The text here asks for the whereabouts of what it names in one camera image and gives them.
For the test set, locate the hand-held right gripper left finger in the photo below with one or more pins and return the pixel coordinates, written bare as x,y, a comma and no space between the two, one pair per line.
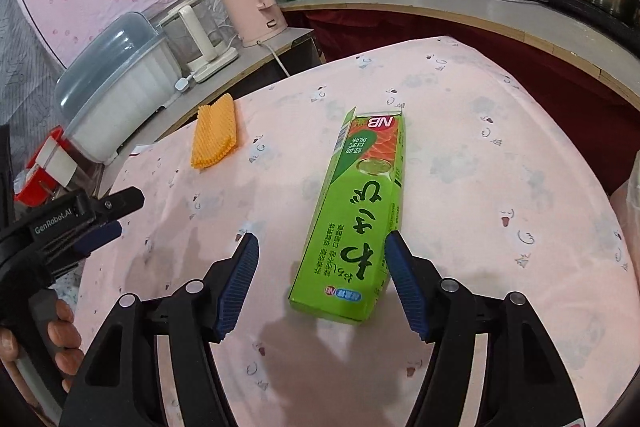
240,292

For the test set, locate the red plastic basin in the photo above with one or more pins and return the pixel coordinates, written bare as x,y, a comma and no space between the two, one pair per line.
30,198

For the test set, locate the dark red cloth skirt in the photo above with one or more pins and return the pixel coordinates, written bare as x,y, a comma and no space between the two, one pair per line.
500,52

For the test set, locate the person's left hand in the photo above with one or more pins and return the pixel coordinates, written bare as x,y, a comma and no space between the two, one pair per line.
67,337

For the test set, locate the pink printed tablecloth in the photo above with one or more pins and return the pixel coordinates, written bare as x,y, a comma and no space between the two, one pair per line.
475,187

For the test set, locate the green cardboard box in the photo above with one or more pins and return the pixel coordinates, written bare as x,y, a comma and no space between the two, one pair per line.
355,217

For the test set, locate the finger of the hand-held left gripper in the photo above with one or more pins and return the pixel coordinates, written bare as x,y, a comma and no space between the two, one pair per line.
122,202
100,237

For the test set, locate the orange folded cloth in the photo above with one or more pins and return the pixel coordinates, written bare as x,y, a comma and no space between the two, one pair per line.
215,137

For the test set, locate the white dish drainer tub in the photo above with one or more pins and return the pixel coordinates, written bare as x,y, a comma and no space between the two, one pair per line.
125,107

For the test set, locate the white plug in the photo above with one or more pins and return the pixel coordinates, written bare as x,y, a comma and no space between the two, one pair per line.
182,84

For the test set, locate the white-lidded clear jar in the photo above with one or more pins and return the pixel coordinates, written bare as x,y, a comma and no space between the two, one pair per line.
57,164

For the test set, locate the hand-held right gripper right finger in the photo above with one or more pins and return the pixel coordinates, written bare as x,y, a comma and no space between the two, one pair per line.
405,287

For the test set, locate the pink electric kettle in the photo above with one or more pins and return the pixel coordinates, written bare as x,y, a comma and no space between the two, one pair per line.
252,7

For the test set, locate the white blender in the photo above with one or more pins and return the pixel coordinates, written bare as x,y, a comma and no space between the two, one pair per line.
197,37

